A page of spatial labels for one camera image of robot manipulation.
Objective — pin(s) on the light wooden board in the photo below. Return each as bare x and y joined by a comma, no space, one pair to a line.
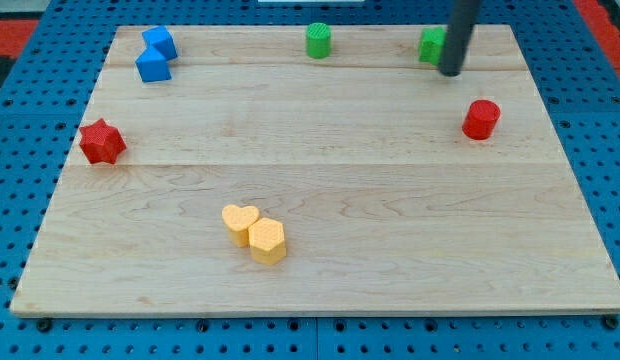
388,208

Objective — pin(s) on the yellow hexagon block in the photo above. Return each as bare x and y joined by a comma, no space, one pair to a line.
267,241

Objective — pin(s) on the yellow heart block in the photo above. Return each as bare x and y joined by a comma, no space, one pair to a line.
237,221

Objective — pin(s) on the green cylinder block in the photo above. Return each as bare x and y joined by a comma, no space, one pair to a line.
318,40

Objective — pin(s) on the red cylinder block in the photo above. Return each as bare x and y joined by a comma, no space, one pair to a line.
481,119

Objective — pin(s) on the green cube block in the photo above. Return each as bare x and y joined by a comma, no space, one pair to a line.
431,44

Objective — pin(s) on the lower blue cube block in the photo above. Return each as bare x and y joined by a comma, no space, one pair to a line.
152,66

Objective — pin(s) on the blue cube block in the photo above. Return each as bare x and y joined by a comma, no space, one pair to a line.
161,39
152,66

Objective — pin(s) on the upper blue cube block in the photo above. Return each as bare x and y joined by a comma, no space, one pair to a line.
161,39

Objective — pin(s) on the red star block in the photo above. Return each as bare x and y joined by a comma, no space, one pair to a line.
101,142

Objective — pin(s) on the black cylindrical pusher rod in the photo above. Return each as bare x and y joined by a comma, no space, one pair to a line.
463,17

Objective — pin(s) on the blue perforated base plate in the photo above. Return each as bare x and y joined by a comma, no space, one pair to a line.
44,96

